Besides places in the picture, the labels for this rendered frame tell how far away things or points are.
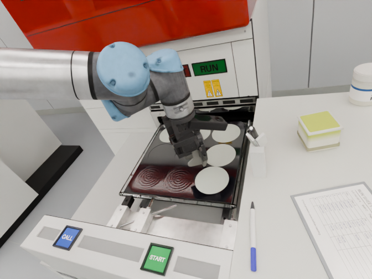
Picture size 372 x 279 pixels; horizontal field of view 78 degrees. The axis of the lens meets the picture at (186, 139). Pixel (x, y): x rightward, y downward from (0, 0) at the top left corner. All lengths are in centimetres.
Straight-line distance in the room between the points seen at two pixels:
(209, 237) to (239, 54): 54
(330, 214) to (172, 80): 41
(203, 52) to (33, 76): 54
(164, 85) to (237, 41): 34
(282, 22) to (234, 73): 153
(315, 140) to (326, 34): 181
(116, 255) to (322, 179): 49
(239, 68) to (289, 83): 176
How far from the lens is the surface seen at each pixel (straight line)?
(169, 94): 52
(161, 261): 53
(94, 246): 64
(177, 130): 60
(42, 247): 74
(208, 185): 67
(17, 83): 41
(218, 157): 74
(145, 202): 78
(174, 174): 74
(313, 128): 61
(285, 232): 51
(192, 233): 63
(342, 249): 51
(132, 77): 35
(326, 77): 254
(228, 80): 83
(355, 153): 66
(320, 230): 52
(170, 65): 50
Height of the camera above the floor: 142
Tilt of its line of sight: 38 degrees down
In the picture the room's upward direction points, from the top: 20 degrees counter-clockwise
